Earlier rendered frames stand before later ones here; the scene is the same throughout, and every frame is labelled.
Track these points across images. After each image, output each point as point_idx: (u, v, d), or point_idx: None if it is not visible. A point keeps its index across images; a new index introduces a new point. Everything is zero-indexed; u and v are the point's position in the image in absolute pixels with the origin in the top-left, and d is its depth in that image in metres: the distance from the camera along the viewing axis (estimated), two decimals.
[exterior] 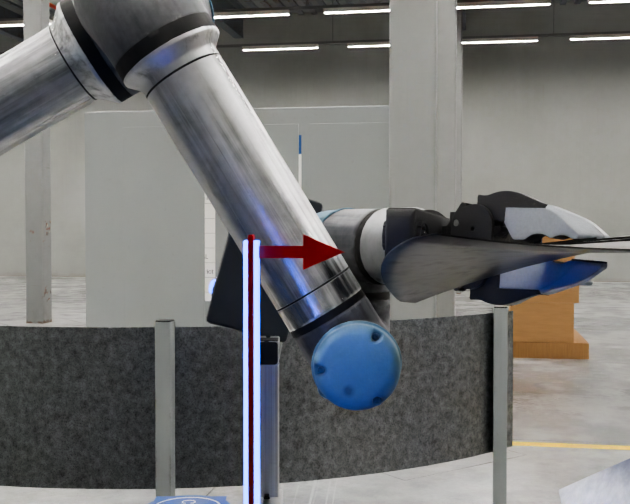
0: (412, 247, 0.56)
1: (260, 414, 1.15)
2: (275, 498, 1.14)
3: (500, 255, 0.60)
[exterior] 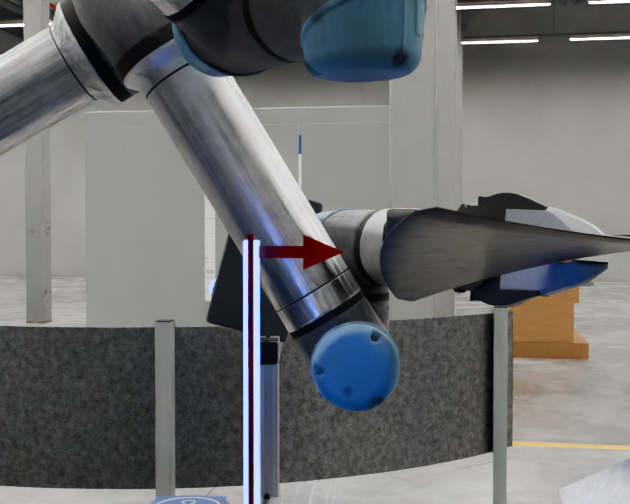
0: (413, 224, 0.56)
1: (260, 414, 1.15)
2: (275, 498, 1.14)
3: (500, 243, 0.60)
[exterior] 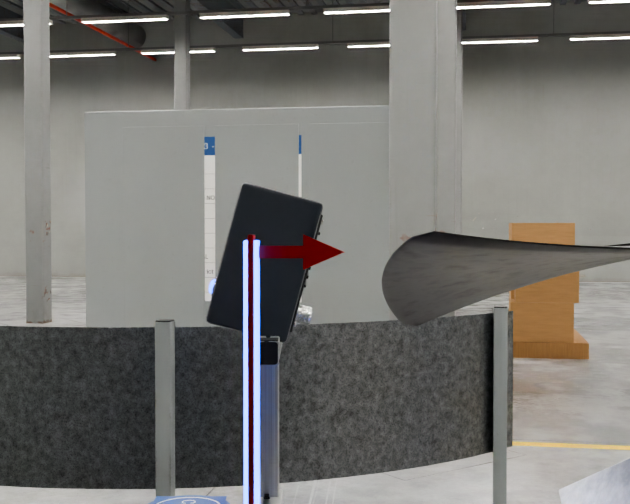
0: None
1: (260, 414, 1.15)
2: (275, 498, 1.14)
3: None
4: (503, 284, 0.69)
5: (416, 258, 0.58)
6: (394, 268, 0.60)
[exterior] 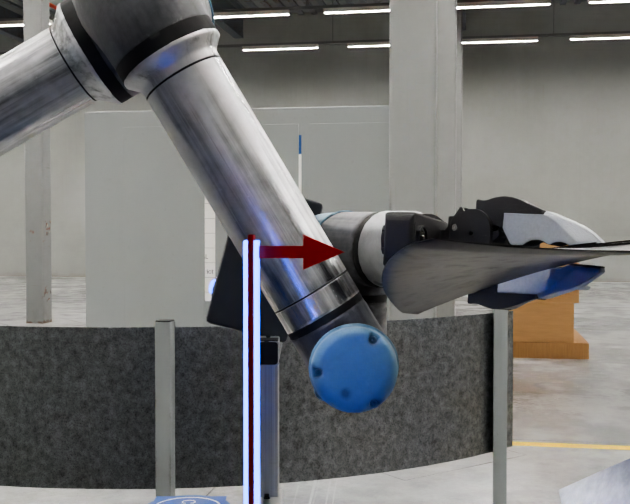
0: None
1: (260, 414, 1.15)
2: (275, 498, 1.14)
3: None
4: (503, 276, 0.70)
5: (416, 260, 0.58)
6: (394, 267, 0.60)
